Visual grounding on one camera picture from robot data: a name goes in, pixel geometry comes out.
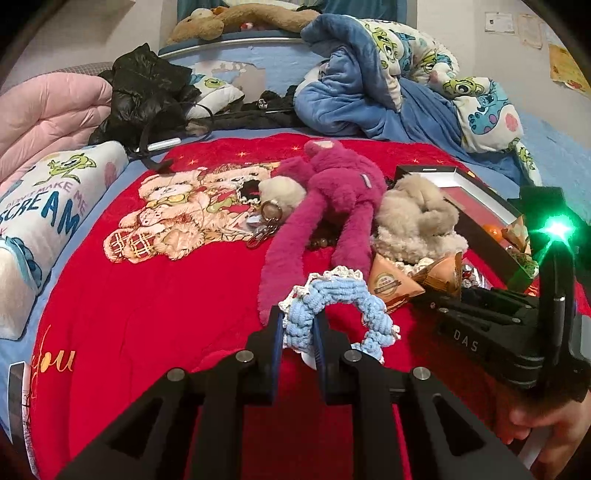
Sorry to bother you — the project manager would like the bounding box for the red booklet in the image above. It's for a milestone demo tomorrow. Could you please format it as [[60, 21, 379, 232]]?
[[441, 182, 520, 217]]

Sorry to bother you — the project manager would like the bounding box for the white wall certificate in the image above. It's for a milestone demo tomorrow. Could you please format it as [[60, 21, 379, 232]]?
[[517, 14, 543, 49], [485, 11, 515, 34]]

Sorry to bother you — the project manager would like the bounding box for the orange triangular snack packet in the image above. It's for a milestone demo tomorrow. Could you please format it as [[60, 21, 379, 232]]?
[[413, 251, 464, 296], [501, 215, 532, 254], [368, 253, 426, 315]]

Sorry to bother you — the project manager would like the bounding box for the dark clothing pile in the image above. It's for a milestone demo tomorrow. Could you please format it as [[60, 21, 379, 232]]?
[[185, 85, 301, 134]]

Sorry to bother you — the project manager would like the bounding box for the small white printed pillow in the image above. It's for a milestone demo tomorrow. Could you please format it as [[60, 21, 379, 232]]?
[[187, 62, 245, 114]]

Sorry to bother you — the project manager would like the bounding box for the blue scrunchie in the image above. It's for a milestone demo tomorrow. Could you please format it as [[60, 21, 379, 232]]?
[[278, 267, 402, 367]]

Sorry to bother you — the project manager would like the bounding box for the blue bed sheet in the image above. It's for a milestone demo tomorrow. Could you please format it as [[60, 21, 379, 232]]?
[[0, 41, 591, 444]]

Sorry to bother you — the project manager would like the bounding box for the pink plush bear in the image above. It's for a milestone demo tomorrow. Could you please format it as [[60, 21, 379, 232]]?
[[257, 139, 389, 326]]

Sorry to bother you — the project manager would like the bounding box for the black cardboard box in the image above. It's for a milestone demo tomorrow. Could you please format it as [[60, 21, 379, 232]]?
[[392, 165, 539, 291]]

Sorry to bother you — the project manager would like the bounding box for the large white printed pillow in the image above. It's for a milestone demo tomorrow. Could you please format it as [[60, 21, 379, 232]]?
[[0, 141, 130, 340]]

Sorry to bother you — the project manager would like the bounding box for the black puffer jacket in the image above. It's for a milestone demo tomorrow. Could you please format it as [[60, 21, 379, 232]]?
[[88, 43, 204, 148]]

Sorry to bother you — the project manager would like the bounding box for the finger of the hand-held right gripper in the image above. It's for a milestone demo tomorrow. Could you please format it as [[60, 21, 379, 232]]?
[[462, 286, 539, 309], [410, 295, 525, 326]]

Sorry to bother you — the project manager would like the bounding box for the pink quilt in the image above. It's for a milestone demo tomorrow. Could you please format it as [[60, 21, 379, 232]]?
[[0, 73, 114, 185]]

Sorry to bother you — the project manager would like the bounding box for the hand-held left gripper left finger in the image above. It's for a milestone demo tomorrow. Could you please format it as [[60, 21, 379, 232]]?
[[55, 305, 289, 480]]

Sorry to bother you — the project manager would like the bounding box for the yellow wall poster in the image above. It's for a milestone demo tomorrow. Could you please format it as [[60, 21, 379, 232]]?
[[549, 44, 591, 95]]

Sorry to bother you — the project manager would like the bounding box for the silver bed rail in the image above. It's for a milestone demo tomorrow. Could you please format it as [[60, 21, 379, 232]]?
[[159, 36, 305, 58]]

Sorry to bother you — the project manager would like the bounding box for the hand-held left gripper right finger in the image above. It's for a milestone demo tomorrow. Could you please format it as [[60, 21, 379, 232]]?
[[314, 311, 536, 480]]

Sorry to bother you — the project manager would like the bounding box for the brown plush dog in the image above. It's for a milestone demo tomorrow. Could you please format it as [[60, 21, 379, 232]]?
[[166, 4, 321, 44]]

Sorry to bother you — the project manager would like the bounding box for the brown bead bracelet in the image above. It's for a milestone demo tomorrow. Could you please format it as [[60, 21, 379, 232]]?
[[302, 233, 345, 252]]

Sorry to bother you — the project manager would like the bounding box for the person's right hand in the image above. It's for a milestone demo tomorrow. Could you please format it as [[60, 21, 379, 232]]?
[[508, 392, 591, 480]]

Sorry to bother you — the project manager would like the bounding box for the blue cartoon printed blanket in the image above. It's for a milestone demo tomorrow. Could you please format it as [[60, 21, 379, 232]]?
[[294, 14, 543, 185]]

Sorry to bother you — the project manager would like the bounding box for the beige pompom keychain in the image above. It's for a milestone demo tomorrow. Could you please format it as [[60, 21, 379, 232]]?
[[247, 176, 308, 249]]

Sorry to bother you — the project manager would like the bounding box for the beige fluffy plush toy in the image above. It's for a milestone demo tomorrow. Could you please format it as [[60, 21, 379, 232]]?
[[372, 175, 468, 266]]

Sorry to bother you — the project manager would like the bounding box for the red printed blanket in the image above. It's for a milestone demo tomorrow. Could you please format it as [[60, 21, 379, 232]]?
[[23, 133, 546, 480]]

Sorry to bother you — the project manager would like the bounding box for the glossy flat object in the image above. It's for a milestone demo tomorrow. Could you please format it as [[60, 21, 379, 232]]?
[[8, 362, 35, 476]]

